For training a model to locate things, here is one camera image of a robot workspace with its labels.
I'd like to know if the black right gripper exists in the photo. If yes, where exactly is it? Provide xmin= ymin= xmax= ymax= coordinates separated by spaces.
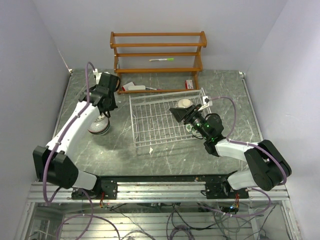
xmin=170 ymin=104 xmax=210 ymax=139

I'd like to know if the purple pattern cream bowl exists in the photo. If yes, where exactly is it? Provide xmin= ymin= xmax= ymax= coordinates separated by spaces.
xmin=176 ymin=98 xmax=193 ymax=109

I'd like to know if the green leaf pattern bowl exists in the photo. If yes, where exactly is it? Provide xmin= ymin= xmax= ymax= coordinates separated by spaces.
xmin=185 ymin=123 xmax=198 ymax=135

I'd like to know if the white wire dish rack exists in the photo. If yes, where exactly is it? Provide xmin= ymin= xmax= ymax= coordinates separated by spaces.
xmin=129 ymin=88 xmax=206 ymax=148

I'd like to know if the blue dotted bowl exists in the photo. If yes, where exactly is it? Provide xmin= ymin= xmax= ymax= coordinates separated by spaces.
xmin=88 ymin=117 xmax=111 ymax=135

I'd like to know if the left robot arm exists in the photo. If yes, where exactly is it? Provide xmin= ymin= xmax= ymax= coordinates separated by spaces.
xmin=32 ymin=72 xmax=121 ymax=199

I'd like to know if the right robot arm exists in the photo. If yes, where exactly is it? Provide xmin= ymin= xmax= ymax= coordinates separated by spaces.
xmin=169 ymin=104 xmax=292 ymax=198

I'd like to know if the wooden shelf rack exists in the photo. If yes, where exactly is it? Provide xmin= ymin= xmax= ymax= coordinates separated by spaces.
xmin=109 ymin=31 xmax=208 ymax=90

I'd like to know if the red white card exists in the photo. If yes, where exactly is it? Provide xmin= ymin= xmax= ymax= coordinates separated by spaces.
xmin=121 ymin=81 xmax=135 ymax=91

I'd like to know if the white rectangular eraser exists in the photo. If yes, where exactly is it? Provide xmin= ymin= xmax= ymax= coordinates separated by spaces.
xmin=128 ymin=85 xmax=146 ymax=91

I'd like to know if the red white small box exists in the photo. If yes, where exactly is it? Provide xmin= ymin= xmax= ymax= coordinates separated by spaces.
xmin=185 ymin=79 xmax=194 ymax=90

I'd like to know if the red tipped pen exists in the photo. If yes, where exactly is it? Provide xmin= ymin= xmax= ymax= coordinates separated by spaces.
xmin=145 ymin=86 xmax=161 ymax=91

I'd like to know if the green capped marker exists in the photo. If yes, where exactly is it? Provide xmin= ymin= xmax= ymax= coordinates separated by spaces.
xmin=149 ymin=58 xmax=174 ymax=62

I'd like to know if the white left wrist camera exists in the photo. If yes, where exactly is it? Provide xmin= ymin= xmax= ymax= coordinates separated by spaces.
xmin=92 ymin=68 xmax=102 ymax=84

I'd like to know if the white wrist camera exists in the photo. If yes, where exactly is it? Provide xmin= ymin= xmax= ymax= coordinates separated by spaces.
xmin=92 ymin=68 xmax=102 ymax=84
xmin=199 ymin=95 xmax=213 ymax=111

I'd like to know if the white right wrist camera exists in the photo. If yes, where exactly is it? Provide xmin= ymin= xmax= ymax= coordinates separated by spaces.
xmin=199 ymin=95 xmax=213 ymax=111

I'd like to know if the aluminium mounting rail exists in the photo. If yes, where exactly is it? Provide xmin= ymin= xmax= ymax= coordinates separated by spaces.
xmin=27 ymin=182 xmax=290 ymax=203

